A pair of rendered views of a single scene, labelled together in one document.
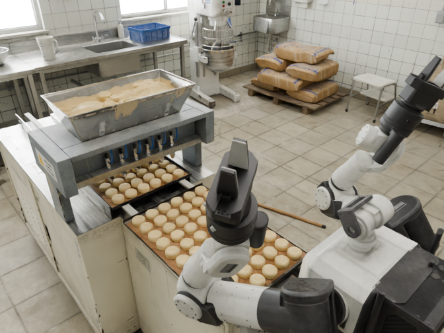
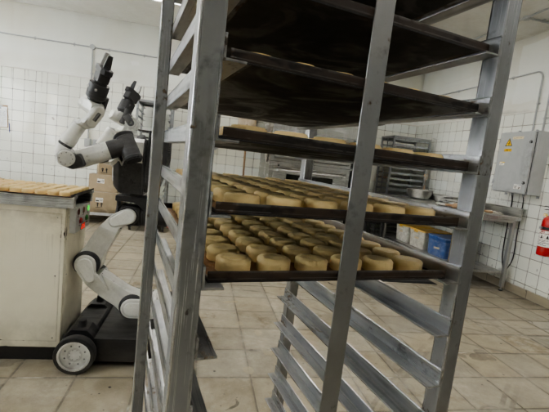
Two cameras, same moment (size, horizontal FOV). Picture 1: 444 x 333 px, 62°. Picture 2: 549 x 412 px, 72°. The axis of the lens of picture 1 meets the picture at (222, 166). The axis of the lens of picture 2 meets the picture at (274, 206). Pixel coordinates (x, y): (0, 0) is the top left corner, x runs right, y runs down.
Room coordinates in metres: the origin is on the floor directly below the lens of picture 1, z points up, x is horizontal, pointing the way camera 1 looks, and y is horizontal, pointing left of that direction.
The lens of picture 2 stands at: (-1.14, 1.07, 1.20)
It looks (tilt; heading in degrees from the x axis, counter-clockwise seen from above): 7 degrees down; 301
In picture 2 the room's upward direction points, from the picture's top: 7 degrees clockwise
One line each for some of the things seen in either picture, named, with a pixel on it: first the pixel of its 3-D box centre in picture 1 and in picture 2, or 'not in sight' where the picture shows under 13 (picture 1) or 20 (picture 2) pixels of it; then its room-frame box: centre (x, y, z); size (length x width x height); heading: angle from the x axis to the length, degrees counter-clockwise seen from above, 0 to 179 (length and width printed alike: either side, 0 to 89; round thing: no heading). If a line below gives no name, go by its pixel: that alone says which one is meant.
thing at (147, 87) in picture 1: (123, 99); not in sight; (1.48, 0.41, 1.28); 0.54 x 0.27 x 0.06; 131
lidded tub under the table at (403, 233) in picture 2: not in sight; (413, 233); (-0.13, -4.91, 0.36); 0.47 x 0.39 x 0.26; 40
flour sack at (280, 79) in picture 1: (285, 77); not in sight; (4.79, -0.83, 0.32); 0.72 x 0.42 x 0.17; 46
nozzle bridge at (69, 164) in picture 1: (131, 154); not in sight; (1.48, 0.41, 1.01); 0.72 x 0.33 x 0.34; 131
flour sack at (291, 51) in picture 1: (302, 52); not in sight; (4.91, -1.05, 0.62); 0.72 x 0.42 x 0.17; 48
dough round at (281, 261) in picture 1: (281, 261); not in sight; (0.91, -0.20, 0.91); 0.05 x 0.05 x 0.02
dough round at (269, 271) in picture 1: (269, 271); not in sight; (0.87, -0.16, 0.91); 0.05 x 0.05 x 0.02
